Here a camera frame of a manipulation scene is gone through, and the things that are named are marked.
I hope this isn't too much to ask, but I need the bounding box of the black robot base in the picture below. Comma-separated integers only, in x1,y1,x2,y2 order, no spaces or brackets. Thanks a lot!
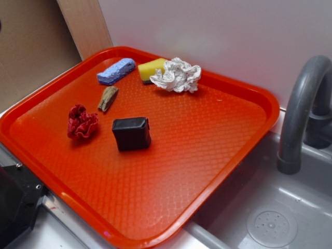
1,165,46,248

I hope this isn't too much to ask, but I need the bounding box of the black box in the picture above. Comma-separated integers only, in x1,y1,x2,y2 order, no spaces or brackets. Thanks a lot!
112,117,151,151

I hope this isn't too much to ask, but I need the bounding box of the orange plastic tray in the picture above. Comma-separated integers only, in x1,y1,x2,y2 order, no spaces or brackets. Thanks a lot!
1,47,279,248

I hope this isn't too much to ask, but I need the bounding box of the white crumpled paper towel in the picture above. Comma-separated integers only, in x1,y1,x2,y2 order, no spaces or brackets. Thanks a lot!
150,57,202,93

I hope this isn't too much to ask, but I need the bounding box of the yellow sponge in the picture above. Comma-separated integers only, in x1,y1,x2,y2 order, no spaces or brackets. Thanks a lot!
137,58,167,84

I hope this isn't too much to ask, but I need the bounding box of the brown wood piece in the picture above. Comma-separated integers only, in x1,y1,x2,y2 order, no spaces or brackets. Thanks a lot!
98,86,119,112

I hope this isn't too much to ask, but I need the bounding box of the blue sponge block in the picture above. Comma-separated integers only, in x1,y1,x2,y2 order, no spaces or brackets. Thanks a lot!
97,58,136,86

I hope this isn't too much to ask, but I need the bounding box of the grey toy sink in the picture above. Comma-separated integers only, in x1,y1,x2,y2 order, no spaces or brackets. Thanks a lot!
181,129,332,249

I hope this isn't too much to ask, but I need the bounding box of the wooden board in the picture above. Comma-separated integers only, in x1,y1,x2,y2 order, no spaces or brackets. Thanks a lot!
57,0,113,60

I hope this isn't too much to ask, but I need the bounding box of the grey toy faucet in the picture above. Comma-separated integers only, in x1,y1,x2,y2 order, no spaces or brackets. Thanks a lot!
277,55,331,175

